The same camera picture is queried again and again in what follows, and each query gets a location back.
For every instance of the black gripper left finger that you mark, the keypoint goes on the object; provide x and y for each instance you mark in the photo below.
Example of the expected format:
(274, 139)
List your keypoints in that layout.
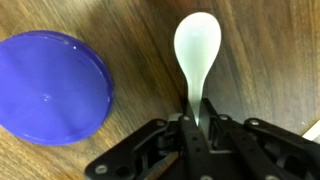
(166, 153)

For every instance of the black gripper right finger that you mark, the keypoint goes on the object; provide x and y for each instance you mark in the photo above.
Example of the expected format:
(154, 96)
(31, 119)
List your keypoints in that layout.
(260, 150)

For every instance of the blue plastic jar lid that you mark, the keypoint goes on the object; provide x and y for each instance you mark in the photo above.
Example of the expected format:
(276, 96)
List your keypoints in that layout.
(50, 90)

